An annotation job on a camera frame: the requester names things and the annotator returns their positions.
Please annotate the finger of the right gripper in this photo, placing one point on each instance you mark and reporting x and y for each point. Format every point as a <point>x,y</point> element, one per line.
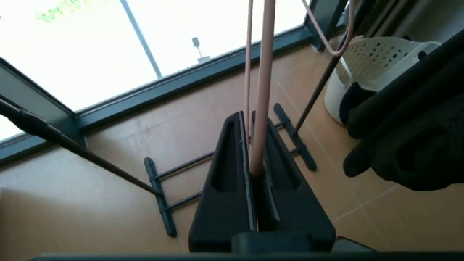
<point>427,79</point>

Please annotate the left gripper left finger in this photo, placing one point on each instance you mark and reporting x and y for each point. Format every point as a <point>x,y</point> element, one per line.
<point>224,210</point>

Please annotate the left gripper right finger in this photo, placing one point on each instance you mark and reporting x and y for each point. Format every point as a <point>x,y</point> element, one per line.
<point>297,214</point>

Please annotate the white laundry basket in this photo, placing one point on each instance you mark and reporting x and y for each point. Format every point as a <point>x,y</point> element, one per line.
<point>377,58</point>

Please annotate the black clothes rack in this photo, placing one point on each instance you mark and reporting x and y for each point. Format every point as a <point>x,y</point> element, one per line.
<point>161,199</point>

